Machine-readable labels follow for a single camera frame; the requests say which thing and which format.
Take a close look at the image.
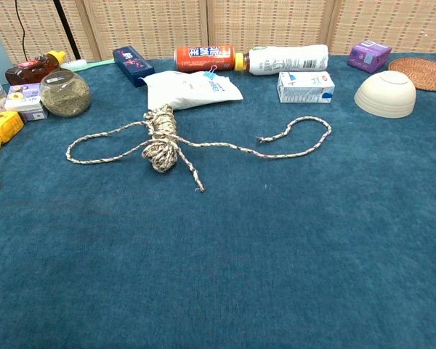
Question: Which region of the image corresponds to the beige speckled braided rope bundle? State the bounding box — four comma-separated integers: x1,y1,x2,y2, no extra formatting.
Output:
65,103,333,193

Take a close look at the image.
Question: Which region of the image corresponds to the blue felt table cover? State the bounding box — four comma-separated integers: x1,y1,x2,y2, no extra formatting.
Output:
0,52,436,349

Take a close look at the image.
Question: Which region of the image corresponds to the white plastic pouch bag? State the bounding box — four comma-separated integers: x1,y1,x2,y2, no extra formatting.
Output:
140,70,244,113

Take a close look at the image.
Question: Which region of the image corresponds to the orange drink can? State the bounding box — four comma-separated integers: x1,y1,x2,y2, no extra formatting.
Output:
173,44,236,73

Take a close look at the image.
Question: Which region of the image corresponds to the white blue milk carton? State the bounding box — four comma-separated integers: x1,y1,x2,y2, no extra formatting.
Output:
277,71,336,104

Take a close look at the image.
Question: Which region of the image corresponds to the white bottle yellow cap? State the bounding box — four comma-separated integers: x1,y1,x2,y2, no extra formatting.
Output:
234,44,330,76

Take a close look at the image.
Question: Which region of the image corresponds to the dark blue rectangular box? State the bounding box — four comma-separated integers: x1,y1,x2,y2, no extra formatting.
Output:
112,45,156,88

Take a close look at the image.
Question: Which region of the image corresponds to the bamboo folding screen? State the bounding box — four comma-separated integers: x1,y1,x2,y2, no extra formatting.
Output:
0,0,436,65

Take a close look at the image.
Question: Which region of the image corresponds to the glass jar black lid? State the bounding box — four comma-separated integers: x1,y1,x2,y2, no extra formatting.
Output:
39,69,92,118

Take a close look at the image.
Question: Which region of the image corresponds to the mint green brush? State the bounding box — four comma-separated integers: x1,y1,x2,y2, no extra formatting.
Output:
60,57,116,72

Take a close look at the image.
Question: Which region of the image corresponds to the beige upturned bowl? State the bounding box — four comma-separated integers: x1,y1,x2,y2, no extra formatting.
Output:
353,70,418,119

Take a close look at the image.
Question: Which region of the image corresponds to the purple carton box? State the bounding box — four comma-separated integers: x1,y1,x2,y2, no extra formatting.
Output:
347,39,393,75

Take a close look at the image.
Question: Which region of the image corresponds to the black stand pole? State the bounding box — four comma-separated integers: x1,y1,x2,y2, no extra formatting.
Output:
52,0,82,61

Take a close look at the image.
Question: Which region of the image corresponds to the small white purple box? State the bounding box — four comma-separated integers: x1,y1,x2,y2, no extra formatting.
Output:
4,82,49,122

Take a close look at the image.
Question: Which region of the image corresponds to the brown syrup bottle yellow cap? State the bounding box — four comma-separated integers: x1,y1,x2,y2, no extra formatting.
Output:
4,50,67,87

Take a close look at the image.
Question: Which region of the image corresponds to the round brown woven coaster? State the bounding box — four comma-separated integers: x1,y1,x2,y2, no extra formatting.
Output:
387,57,436,92

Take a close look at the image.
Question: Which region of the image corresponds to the yellow tape measure with strap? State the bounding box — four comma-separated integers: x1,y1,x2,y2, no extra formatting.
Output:
0,111,25,192

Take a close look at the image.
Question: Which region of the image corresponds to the thin black hanging cable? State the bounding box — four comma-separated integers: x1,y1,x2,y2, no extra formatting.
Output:
14,0,32,63

